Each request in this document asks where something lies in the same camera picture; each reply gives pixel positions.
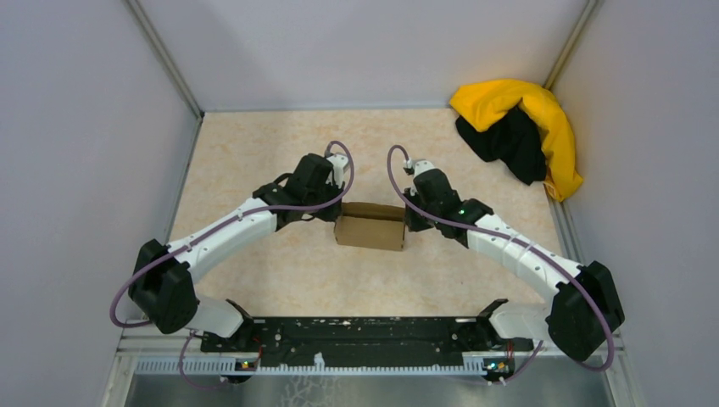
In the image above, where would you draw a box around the right corner aluminium post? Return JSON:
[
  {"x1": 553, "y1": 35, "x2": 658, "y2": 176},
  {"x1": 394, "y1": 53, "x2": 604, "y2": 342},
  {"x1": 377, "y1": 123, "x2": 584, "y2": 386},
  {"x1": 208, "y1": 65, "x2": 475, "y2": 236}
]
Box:
[{"x1": 543, "y1": 0, "x2": 603, "y2": 91}]

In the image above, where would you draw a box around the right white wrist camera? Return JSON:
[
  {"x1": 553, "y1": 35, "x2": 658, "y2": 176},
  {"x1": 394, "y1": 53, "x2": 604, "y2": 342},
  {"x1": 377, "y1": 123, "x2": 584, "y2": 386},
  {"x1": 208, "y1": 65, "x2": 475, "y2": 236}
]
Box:
[{"x1": 403, "y1": 159, "x2": 435, "y2": 177}]

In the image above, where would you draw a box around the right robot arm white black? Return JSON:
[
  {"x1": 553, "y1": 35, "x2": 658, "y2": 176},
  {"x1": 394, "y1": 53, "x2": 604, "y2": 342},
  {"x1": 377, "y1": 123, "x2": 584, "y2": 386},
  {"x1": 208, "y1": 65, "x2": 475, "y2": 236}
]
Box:
[{"x1": 402, "y1": 161, "x2": 625, "y2": 363}]

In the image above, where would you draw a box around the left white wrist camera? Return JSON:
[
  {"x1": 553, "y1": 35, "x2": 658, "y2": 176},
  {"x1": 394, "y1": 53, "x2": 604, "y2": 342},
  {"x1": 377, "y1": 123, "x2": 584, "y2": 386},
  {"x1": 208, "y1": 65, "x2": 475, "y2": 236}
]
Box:
[{"x1": 326, "y1": 153, "x2": 349, "y2": 189}]

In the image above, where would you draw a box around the black cloth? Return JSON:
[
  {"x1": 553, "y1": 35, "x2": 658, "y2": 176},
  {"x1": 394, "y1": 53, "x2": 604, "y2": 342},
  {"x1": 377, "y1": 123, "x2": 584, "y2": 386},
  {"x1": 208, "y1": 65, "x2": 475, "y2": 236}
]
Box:
[{"x1": 455, "y1": 105, "x2": 547, "y2": 185}]

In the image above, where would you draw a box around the aluminium front rail frame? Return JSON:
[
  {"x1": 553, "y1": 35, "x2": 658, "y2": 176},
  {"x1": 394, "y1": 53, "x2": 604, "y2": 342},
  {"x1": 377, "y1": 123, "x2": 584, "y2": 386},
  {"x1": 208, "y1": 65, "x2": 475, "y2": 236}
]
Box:
[{"x1": 102, "y1": 317, "x2": 645, "y2": 406}]

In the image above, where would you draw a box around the brown cardboard box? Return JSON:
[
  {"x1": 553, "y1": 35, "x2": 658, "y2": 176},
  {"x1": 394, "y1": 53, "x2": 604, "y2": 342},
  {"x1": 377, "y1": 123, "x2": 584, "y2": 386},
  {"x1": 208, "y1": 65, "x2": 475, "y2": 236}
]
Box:
[{"x1": 334, "y1": 202, "x2": 405, "y2": 252}]

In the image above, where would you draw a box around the yellow cloth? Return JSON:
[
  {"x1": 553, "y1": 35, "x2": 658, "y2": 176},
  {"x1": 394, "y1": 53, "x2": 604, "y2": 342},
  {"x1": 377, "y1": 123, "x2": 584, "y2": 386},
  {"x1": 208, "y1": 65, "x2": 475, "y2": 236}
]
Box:
[{"x1": 449, "y1": 79, "x2": 583, "y2": 202}]

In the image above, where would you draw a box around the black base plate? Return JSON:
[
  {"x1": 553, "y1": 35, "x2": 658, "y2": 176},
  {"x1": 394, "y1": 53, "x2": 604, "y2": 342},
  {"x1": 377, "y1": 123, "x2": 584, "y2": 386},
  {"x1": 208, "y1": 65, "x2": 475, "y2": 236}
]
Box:
[{"x1": 201, "y1": 317, "x2": 534, "y2": 368}]

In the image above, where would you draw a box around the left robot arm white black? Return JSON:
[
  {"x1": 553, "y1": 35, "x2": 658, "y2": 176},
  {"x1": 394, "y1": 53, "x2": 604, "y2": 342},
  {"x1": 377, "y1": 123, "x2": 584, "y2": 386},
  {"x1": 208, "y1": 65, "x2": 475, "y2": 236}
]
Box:
[{"x1": 121, "y1": 153, "x2": 354, "y2": 351}]

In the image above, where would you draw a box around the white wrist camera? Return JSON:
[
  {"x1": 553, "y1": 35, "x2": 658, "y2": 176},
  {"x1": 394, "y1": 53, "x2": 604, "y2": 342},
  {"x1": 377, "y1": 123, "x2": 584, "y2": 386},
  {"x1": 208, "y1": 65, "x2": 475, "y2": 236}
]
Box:
[
  {"x1": 326, "y1": 153, "x2": 349, "y2": 189},
  {"x1": 403, "y1": 159, "x2": 435, "y2": 177}
]

